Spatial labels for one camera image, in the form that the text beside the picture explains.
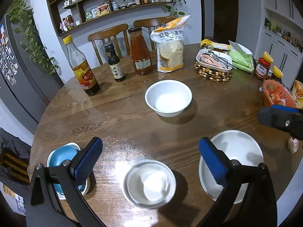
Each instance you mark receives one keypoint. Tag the white round plate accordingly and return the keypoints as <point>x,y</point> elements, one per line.
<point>240,148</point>

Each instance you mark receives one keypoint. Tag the flour bag white orange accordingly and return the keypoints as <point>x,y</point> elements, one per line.
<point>169,39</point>

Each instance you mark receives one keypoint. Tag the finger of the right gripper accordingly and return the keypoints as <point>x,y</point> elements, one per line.
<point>284,108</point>
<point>281,120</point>

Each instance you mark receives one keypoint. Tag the beaded wooden trivet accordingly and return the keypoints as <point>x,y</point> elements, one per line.
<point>211,74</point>

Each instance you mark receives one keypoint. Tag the red sauce glass bottle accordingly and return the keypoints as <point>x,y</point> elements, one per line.
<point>140,54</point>

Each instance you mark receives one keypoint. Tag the small red white packet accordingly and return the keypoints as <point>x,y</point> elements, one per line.
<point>293,144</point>

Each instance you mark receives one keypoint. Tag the yellow packet behind tray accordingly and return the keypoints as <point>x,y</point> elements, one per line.
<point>208,44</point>

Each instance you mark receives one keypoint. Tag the yellow snack box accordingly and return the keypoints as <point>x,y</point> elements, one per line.
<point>297,93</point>

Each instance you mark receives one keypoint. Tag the green hanging plant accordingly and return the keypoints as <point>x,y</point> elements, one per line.
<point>21,15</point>

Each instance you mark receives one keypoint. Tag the red chili sauce jar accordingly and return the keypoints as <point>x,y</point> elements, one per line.
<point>262,68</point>

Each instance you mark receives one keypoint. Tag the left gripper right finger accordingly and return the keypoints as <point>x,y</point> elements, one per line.
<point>216,161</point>

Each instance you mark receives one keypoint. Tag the large vinegar bottle yellow cap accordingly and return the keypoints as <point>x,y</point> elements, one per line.
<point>81,68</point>

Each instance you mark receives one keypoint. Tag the small dark soy sauce bottle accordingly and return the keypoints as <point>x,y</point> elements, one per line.
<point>114,62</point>

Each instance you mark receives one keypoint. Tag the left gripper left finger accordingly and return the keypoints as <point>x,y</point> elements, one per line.
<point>83,163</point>

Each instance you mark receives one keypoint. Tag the wooden chair right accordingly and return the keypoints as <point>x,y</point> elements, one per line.
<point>153,23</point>

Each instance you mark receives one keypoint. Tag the white kitchen cabinet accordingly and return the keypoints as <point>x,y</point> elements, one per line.
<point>281,37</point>

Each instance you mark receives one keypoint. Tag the large white bowl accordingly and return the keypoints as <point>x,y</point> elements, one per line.
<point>168,98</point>

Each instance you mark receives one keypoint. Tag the yellow cap dark bottle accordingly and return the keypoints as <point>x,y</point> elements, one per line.
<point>275,74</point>

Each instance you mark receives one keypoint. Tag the green plastic bag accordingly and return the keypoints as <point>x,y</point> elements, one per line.
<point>242,58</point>

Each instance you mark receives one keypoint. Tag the small white bowl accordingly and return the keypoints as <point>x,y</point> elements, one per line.
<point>149,184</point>

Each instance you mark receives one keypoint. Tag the grey refrigerator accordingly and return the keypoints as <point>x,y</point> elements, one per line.
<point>26,88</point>

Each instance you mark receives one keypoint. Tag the white tray with utensils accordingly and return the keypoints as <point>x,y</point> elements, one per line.
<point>214,60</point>

